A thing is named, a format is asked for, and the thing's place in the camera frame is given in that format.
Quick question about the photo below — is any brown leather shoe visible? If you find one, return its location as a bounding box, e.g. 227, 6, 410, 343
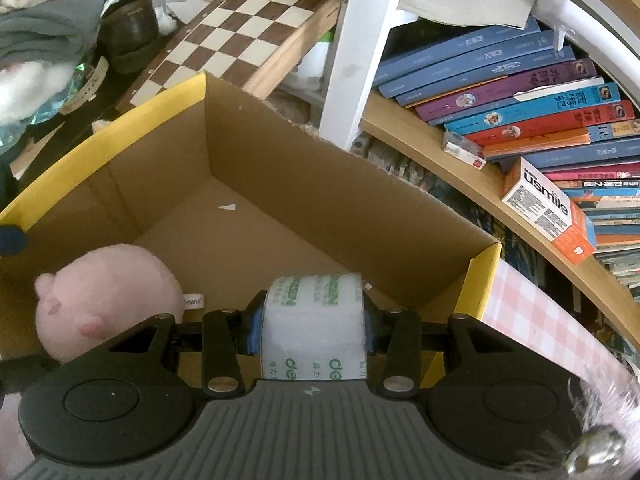
96, 0, 167, 77

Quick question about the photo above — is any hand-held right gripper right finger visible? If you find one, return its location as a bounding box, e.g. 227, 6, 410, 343
361, 291, 507, 397

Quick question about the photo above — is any white curved plastic part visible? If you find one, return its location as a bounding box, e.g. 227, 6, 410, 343
534, 0, 640, 107

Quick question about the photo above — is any white packet with green print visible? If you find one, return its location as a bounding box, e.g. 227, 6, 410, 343
259, 272, 372, 384

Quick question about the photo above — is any white orange toothpaste box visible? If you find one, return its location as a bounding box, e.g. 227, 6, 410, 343
501, 156, 598, 265

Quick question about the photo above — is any white fluffy toy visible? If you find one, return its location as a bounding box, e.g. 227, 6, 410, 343
0, 57, 72, 127

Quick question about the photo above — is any white green plastic item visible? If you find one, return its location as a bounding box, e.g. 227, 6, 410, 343
280, 29, 337, 95

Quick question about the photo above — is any grey fluffy keychain charm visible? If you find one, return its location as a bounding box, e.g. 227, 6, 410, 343
510, 374, 640, 480

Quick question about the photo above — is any open white-paged book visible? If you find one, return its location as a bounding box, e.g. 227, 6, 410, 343
399, 0, 540, 31

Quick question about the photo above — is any white furniture leg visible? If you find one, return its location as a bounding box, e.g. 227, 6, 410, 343
319, 0, 417, 154

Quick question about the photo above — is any grey folded cloth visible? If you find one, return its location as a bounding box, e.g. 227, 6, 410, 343
0, 0, 109, 70

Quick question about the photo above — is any small white red box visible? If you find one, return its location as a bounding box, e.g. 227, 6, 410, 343
442, 130, 487, 172

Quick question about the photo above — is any wooden chessboard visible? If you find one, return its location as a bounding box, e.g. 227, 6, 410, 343
115, 0, 352, 112

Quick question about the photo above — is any pink plush toy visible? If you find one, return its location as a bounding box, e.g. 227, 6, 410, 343
34, 243, 207, 365

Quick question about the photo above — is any beige strap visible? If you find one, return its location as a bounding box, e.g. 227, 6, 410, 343
62, 57, 110, 114

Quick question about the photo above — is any pink checked printed mat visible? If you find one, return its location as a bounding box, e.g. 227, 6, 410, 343
481, 257, 640, 397

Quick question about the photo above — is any curved wooden shelf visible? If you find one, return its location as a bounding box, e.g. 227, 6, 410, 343
359, 94, 640, 352

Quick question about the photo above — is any dark blue round object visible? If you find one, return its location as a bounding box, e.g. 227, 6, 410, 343
0, 225, 27, 259

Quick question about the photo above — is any row of colourful books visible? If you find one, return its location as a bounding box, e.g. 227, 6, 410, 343
372, 15, 640, 303

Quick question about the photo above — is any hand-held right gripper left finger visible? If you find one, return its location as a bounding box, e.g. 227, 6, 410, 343
107, 291, 269, 397

